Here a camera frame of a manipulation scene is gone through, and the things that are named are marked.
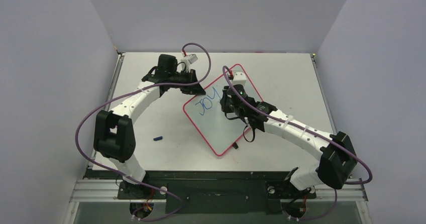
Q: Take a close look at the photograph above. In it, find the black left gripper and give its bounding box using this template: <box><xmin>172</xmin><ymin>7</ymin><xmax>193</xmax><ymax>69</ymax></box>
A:
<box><xmin>169</xmin><ymin>70</ymin><xmax>206</xmax><ymax>96</ymax></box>

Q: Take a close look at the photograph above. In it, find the pink framed whiteboard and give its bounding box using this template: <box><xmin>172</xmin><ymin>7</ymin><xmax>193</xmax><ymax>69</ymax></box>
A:
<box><xmin>183</xmin><ymin>74</ymin><xmax>252</xmax><ymax>156</ymax></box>

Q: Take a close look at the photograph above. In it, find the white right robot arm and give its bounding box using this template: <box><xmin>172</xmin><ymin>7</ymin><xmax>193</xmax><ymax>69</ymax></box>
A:
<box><xmin>220</xmin><ymin>84</ymin><xmax>357</xmax><ymax>197</ymax></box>

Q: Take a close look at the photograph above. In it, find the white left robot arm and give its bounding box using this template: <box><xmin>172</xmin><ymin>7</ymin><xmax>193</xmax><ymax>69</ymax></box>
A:
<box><xmin>93</xmin><ymin>54</ymin><xmax>206</xmax><ymax>199</ymax></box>

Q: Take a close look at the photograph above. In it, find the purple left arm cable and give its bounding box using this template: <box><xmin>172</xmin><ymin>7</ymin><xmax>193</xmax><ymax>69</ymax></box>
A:
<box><xmin>74</xmin><ymin>43</ymin><xmax>212</xmax><ymax>222</ymax></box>

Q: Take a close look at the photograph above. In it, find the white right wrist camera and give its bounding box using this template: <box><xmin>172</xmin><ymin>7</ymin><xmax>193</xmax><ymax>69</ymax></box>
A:
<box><xmin>231</xmin><ymin>72</ymin><xmax>248</xmax><ymax>87</ymax></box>

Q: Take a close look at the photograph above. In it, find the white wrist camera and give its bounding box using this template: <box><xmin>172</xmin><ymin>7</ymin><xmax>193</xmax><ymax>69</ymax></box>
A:
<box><xmin>180</xmin><ymin>54</ymin><xmax>198</xmax><ymax>72</ymax></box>
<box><xmin>231</xmin><ymin>72</ymin><xmax>248</xmax><ymax>87</ymax></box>

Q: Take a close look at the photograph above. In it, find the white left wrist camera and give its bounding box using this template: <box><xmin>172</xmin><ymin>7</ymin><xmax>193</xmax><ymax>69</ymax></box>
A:
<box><xmin>180</xmin><ymin>54</ymin><xmax>198</xmax><ymax>72</ymax></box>

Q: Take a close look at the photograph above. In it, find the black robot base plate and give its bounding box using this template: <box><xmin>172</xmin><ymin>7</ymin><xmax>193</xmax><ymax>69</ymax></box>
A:
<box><xmin>83</xmin><ymin>169</ymin><xmax>316</xmax><ymax>217</ymax></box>

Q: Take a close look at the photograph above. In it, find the aluminium frame rail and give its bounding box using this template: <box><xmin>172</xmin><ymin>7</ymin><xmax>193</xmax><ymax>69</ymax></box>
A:
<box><xmin>70</xmin><ymin>179</ymin><xmax>368</xmax><ymax>202</ymax></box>

